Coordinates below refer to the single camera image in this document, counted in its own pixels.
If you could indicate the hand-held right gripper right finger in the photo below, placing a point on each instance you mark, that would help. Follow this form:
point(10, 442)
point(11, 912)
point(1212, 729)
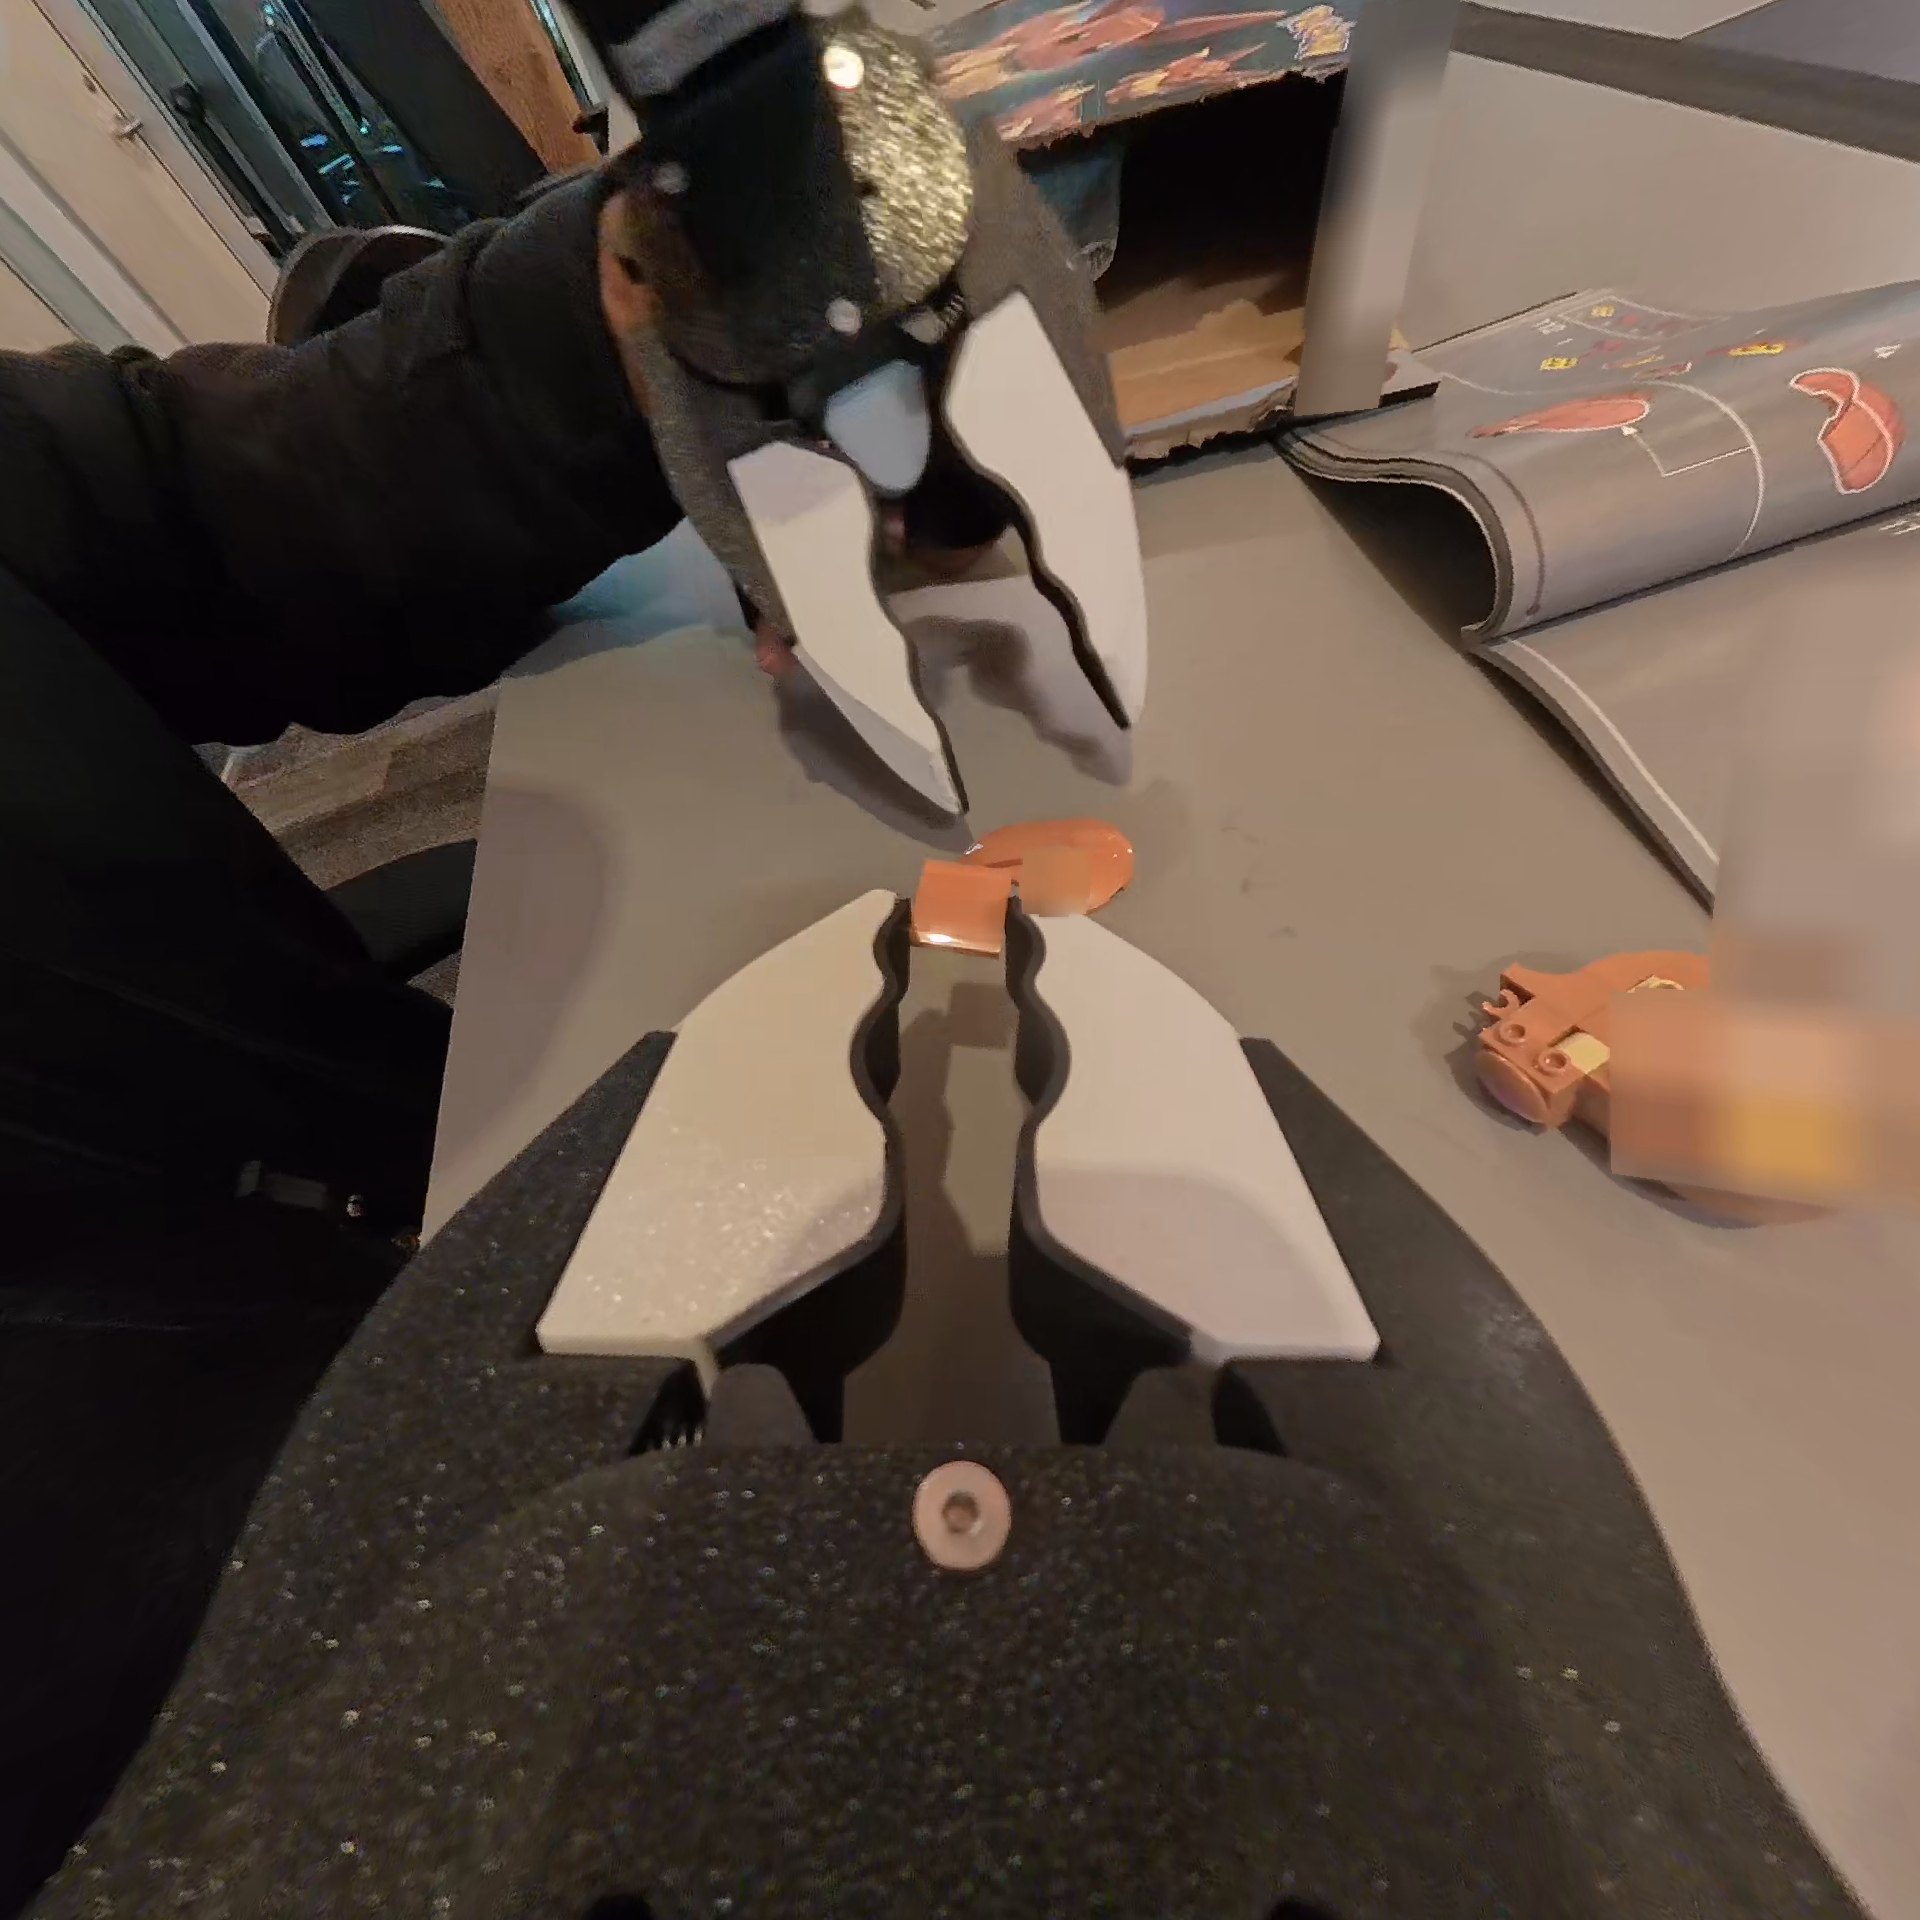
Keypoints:
point(1201, 1172)

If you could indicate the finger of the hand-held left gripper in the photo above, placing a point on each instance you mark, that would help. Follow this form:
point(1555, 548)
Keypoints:
point(1065, 452)
point(842, 601)

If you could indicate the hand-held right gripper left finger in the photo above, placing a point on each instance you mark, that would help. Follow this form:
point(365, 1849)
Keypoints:
point(736, 1172)

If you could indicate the brown curved brick piece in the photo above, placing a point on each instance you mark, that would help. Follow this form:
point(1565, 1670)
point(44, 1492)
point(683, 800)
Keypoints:
point(1052, 864)

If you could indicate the grey desk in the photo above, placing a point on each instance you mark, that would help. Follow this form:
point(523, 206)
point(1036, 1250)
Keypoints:
point(1351, 841)

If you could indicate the person's left hand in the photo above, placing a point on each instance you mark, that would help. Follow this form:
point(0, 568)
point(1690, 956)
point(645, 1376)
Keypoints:
point(623, 287)

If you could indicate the cardboard box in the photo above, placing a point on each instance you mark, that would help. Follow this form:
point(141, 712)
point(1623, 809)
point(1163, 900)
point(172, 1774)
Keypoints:
point(1201, 182)

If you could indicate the round brown brick assembly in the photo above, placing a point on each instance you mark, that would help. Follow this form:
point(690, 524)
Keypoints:
point(1561, 1037)

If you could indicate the black office chair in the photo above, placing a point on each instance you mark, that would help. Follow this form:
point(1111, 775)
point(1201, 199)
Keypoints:
point(346, 278)

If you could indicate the grey instruction booklet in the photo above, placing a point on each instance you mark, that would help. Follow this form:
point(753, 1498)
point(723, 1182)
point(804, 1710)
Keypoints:
point(1681, 452)

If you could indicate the white cabinet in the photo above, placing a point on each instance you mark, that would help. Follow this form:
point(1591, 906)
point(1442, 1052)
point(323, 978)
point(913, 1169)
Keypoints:
point(122, 151)

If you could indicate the light grey table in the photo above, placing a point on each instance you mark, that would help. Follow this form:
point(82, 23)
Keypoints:
point(1709, 182)

